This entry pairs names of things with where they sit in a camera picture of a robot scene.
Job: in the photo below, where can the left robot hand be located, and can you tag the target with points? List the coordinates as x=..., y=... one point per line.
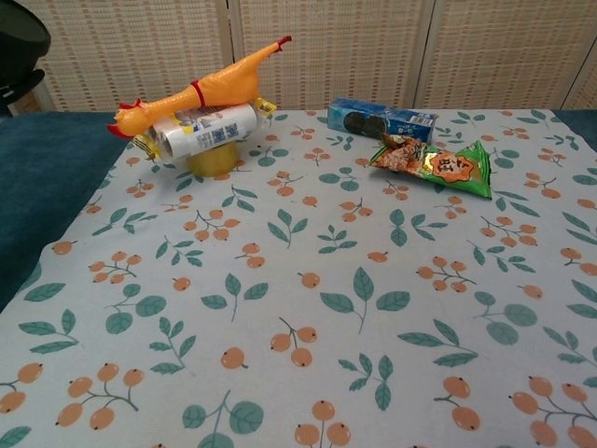
x=21, y=81

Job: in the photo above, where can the black bowl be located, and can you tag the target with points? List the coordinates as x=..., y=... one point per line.
x=21, y=23

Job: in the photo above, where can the white candy-shaped snack package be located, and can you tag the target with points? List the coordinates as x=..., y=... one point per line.
x=210, y=130

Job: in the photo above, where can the yellow rubber chicken toy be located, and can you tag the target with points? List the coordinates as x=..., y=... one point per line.
x=219, y=84

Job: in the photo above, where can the woven folding screen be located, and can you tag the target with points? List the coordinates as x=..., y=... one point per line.
x=350, y=46

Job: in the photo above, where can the floral fruit-print tablecloth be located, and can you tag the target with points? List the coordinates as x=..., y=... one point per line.
x=326, y=280

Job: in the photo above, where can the blue cookie box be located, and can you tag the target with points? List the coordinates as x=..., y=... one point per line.
x=410, y=123

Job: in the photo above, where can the green snack bag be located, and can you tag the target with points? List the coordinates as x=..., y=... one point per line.
x=448, y=168

